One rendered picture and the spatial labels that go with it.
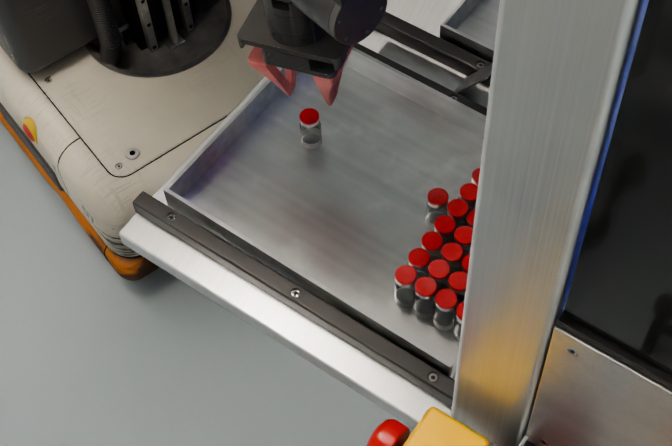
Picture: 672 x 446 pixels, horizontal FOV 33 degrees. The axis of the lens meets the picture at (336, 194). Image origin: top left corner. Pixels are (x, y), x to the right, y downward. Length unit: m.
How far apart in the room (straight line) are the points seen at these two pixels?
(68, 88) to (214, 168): 0.94
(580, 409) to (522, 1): 0.36
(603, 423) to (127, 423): 1.34
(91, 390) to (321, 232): 1.02
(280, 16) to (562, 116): 0.48
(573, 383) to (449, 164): 0.45
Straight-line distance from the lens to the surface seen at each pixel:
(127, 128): 2.02
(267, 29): 1.05
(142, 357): 2.10
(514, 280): 0.71
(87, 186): 1.98
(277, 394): 2.03
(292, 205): 1.16
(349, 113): 1.22
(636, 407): 0.76
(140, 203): 1.16
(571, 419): 0.83
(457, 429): 0.88
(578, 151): 0.58
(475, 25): 1.31
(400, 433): 0.90
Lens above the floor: 1.85
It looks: 56 degrees down
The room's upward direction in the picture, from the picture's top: 4 degrees counter-clockwise
